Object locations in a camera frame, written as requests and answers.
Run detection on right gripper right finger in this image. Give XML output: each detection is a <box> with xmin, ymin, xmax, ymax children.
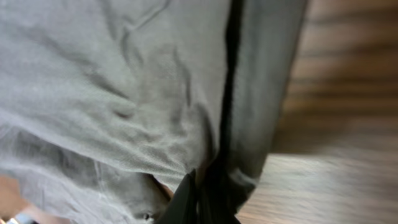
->
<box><xmin>198</xmin><ymin>164</ymin><xmax>240</xmax><ymax>224</ymax></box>

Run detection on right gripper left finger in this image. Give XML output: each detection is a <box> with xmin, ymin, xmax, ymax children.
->
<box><xmin>155</xmin><ymin>170</ymin><xmax>197</xmax><ymax>224</ymax></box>

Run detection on grey cotton shorts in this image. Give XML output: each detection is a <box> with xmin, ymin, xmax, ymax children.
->
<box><xmin>1</xmin><ymin>0</ymin><xmax>307</xmax><ymax>223</ymax></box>

